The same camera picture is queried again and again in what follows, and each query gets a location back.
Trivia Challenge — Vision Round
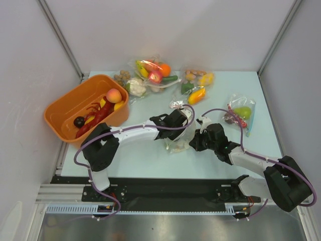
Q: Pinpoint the fake red apple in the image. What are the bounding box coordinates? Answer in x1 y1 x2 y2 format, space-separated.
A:
148 70 163 84

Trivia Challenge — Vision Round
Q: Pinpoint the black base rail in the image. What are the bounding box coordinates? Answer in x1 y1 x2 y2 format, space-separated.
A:
51 176 261 212

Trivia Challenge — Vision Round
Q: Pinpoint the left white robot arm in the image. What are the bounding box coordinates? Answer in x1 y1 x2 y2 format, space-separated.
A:
80 107 195 201

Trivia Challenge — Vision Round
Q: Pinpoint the fake yellow banana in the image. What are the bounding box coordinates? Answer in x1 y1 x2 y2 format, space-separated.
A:
135 60 148 78

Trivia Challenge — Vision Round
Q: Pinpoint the fake green bell pepper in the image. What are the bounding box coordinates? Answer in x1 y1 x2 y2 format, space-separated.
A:
181 82 195 95

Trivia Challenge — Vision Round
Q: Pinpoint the fake dark plum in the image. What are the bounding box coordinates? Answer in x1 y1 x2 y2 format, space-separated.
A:
73 116 85 128

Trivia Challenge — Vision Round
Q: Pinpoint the fake yellow bell pepper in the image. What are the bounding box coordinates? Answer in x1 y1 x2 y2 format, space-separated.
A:
198 73 215 86

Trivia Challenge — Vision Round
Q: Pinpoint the fake peach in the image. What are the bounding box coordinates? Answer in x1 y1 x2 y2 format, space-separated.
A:
106 88 122 103

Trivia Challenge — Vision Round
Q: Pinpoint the zip bag with peppers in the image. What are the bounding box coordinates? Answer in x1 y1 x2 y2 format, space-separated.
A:
171 67 216 104

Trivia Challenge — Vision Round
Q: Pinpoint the zip bag with mixed fruit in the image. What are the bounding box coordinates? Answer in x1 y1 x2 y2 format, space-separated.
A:
128 55 181 93

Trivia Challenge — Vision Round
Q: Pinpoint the bag of fake nuts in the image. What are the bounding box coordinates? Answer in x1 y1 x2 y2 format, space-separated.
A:
113 70 131 87

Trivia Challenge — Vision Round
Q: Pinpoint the orange plastic bin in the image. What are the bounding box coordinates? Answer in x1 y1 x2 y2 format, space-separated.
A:
44 74 129 148

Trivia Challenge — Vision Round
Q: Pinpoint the fake yellow lemon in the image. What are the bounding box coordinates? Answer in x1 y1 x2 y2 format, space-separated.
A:
113 100 124 111

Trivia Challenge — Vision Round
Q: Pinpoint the zip bag with pear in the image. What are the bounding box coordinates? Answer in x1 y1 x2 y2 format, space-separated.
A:
222 94 256 137

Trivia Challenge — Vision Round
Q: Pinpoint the clear zip bag with lobster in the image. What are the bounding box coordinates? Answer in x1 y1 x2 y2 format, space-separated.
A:
164 101 196 153

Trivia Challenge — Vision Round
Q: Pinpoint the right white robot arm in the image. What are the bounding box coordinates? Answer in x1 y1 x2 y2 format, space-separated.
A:
190 124 315 212

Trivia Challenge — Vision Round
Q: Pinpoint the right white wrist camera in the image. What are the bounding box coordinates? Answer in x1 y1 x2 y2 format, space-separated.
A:
196 116 212 134

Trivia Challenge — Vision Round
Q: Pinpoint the fake green cucumber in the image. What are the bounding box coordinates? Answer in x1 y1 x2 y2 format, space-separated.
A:
162 75 178 83

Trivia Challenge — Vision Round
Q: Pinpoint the red plastic lobster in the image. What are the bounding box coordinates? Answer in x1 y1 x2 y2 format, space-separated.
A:
75 96 114 139

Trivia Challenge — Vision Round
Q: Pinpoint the fake green pear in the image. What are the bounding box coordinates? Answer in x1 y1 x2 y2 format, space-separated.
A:
233 106 252 120

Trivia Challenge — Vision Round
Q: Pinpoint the fake orange yellow pepper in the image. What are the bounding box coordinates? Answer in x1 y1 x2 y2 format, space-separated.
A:
188 87 206 105

